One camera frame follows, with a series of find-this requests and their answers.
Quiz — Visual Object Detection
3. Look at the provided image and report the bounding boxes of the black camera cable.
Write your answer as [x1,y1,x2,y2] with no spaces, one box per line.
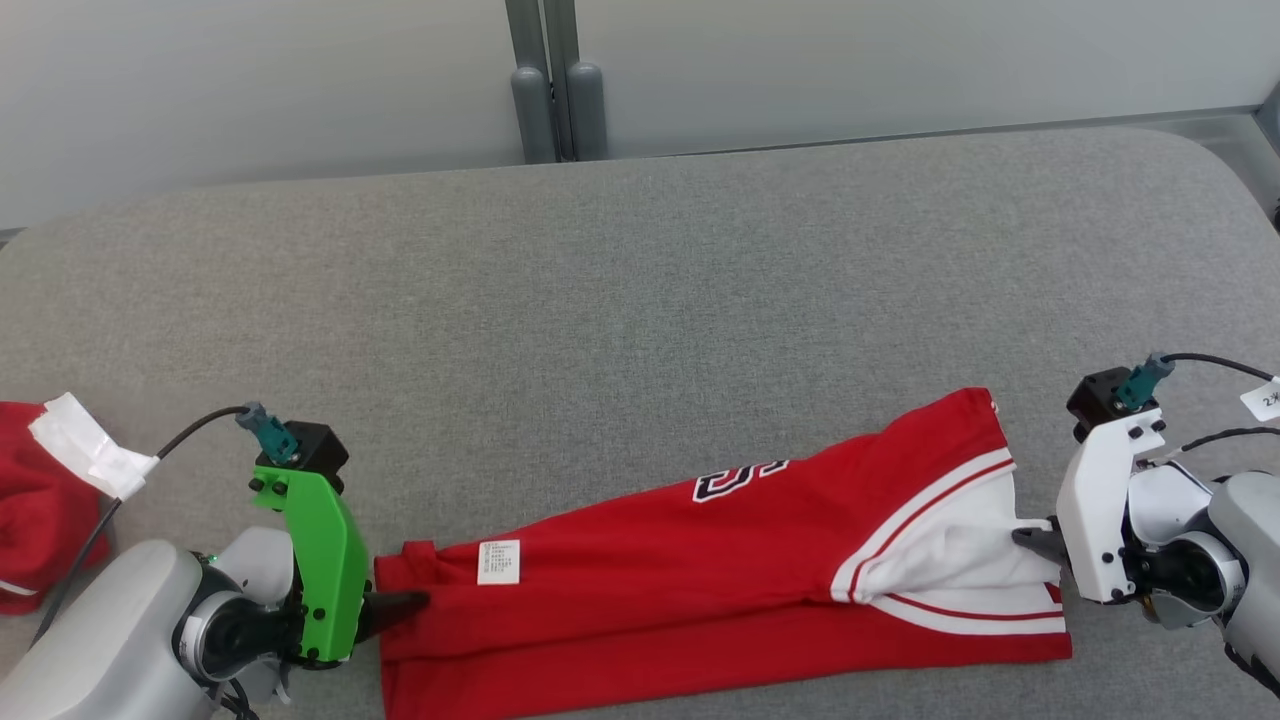
[1115,352,1280,413]
[33,402,303,643]

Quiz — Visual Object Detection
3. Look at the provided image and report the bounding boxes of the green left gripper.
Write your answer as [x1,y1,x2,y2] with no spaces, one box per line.
[250,465,432,666]

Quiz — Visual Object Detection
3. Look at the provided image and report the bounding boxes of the grey partition base rail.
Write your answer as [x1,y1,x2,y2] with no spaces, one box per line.
[608,104,1280,161]

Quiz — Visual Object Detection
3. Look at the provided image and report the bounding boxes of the black right camera cable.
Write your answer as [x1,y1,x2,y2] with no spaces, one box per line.
[1115,352,1280,413]

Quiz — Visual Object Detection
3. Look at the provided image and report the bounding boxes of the white tape cable label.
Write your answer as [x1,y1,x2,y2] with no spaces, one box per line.
[28,392,160,501]

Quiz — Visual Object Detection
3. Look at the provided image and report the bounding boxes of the grey partition post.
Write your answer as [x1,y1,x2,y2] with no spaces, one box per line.
[545,0,609,162]
[505,0,558,165]

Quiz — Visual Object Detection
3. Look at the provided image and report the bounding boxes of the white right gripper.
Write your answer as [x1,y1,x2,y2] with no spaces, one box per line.
[1010,408,1167,606]

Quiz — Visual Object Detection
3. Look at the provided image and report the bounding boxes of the red shorts with white stripes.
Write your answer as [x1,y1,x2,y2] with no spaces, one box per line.
[0,400,113,614]

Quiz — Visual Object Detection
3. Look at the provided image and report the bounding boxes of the red Bulls basketball jersey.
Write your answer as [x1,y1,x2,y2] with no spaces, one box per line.
[373,387,1074,720]

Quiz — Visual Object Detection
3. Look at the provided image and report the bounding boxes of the black left camera cable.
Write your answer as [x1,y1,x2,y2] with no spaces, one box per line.
[33,402,303,643]

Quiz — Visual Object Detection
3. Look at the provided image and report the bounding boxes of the thin black right gripper cable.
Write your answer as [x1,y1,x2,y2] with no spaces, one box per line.
[1150,427,1280,467]

